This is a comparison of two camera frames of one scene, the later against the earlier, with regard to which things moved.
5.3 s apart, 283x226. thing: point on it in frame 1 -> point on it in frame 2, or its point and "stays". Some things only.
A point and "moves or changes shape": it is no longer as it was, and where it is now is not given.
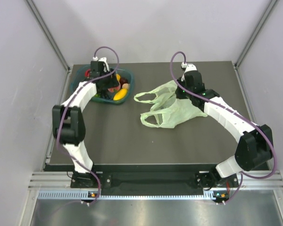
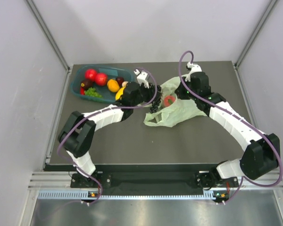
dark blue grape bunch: (106, 94) -> (156, 102)
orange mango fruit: (118, 77) moves or changes shape
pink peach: (115, 89) -> (169, 100)
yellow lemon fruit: (120, 94) stays
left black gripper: (112, 82) -> (150, 91)
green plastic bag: (168, 110) stays
